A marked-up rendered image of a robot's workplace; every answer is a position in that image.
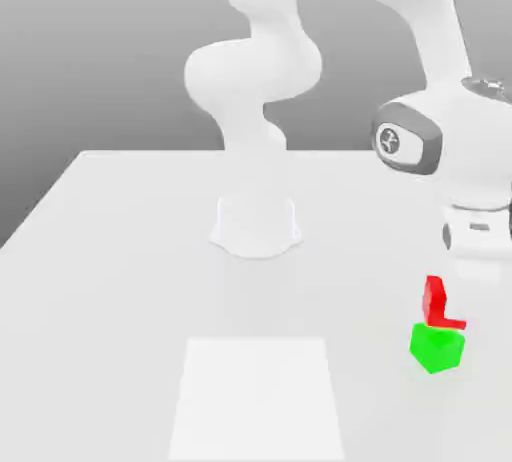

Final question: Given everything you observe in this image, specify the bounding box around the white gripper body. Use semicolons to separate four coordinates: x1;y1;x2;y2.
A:
452;252;504;285

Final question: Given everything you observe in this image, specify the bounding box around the small red cube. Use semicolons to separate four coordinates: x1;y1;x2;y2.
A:
421;274;468;332

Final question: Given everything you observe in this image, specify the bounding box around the small green cube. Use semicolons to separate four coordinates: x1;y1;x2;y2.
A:
408;321;467;376

